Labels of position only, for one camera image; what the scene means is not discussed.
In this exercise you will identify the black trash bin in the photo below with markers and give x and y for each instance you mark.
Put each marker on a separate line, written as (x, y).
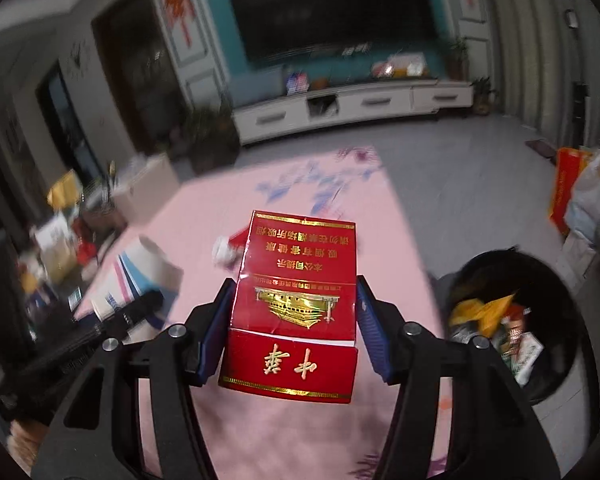
(555, 280)

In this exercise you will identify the orange paper bag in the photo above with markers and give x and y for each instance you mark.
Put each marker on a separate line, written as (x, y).
(565, 185)

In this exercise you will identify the red white box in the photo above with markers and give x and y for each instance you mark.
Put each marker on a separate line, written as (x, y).
(382, 68)

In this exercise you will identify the white wooden box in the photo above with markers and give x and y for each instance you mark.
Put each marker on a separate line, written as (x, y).
(145, 190)

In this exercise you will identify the upright vacuum cleaner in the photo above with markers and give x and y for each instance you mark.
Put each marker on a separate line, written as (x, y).
(577, 100)

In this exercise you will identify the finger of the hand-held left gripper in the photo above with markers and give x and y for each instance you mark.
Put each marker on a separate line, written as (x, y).
(135, 312)

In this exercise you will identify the white tissue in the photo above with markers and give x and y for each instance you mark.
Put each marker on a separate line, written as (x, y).
(222, 251)

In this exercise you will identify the white cardboard box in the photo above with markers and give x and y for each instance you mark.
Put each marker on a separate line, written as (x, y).
(580, 255)

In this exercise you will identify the white plastic shopping bag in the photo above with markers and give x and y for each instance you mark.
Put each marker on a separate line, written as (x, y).
(597, 185)

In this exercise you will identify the large potted plant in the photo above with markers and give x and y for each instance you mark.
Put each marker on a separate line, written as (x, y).
(210, 135)

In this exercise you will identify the white blue paper cup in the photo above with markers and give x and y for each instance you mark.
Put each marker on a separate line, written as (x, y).
(140, 275)

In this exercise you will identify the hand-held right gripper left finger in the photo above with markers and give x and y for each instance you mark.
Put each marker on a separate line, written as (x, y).
(215, 332)

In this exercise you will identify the white TV cabinet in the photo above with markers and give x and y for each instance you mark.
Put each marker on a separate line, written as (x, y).
(380, 102)

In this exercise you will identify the tall potted plant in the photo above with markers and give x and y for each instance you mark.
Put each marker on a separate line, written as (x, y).
(459, 57)

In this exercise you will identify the small potted plant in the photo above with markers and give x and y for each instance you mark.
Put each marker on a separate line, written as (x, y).
(482, 95)

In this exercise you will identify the blue red small boxes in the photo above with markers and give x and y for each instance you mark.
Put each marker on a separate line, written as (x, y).
(297, 83)

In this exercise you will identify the red foil snack bag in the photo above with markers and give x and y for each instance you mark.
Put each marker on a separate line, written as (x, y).
(241, 242)

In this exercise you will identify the dark brown door mat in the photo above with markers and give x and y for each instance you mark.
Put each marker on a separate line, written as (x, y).
(541, 150)

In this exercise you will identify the yellow white box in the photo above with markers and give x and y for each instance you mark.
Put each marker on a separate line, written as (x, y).
(410, 64)

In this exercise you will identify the yellow cloth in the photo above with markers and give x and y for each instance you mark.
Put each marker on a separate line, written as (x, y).
(62, 187)

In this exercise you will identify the black television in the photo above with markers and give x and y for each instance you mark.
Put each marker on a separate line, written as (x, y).
(330, 10)

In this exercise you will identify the translucent storage box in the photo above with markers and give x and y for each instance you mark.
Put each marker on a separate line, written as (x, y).
(255, 87)

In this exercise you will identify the red cigarette pack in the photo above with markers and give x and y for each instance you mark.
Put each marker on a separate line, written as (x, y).
(290, 270)

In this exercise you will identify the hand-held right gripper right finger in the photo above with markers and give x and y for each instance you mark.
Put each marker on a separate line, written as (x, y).
(372, 332)

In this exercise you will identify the yellow snack bag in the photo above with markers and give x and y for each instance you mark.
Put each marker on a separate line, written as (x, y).
(485, 310)

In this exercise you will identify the grey curtain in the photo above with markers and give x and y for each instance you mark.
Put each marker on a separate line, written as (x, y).
(530, 60)

